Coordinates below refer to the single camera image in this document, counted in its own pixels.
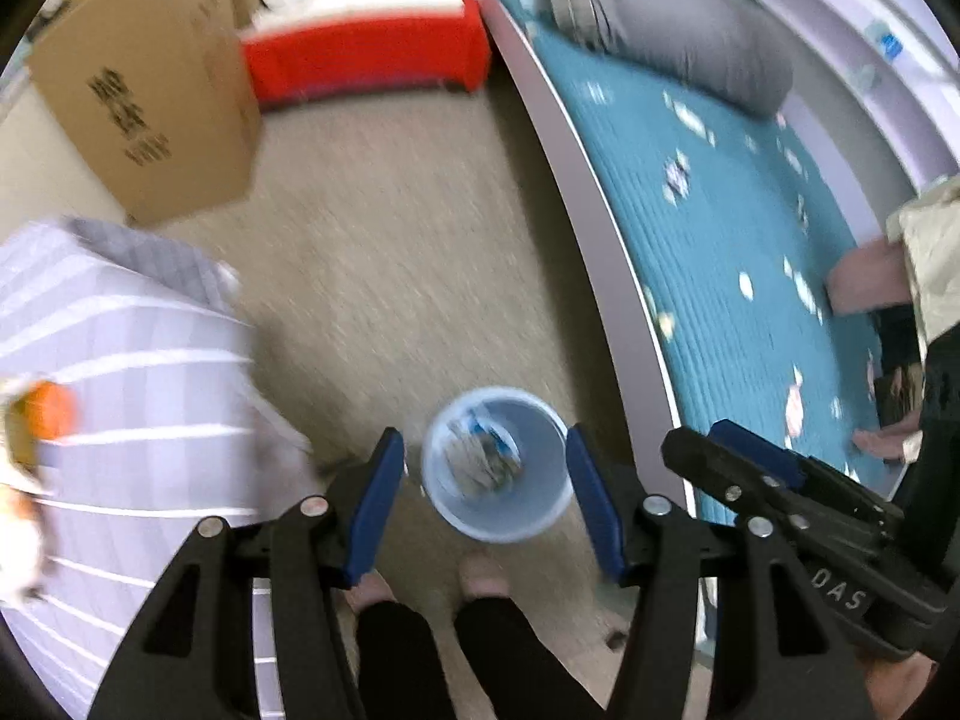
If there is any light blue plastic bucket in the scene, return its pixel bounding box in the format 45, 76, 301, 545
420, 387, 573, 544

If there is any large cardboard box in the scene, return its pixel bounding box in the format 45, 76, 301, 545
28, 0, 260, 226

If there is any person's right hand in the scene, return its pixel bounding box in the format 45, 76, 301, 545
857, 653, 937, 720

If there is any grey folded duvet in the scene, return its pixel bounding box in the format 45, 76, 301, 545
544, 0, 794, 119

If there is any red low bench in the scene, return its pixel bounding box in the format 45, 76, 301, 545
241, 0, 491, 107

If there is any teal bunk bed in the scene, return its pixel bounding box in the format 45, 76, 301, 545
478, 0, 960, 662

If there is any purple checkered tablecloth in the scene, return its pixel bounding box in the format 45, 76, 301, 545
2, 218, 319, 718

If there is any beige hanging shirt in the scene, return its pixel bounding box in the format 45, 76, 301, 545
887, 176, 960, 346

